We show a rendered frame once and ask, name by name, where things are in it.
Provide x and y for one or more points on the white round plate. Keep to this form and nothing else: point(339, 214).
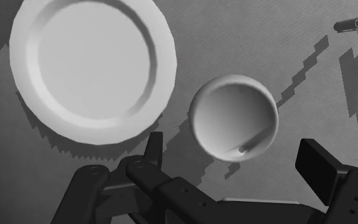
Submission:
point(93, 68)

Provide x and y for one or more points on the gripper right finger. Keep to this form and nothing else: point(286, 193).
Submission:
point(336, 176)

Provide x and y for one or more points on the grey pen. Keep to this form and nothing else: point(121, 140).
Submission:
point(350, 24)

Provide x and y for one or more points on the white cup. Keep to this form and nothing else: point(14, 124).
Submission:
point(233, 119)

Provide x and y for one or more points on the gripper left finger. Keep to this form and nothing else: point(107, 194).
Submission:
point(141, 176)

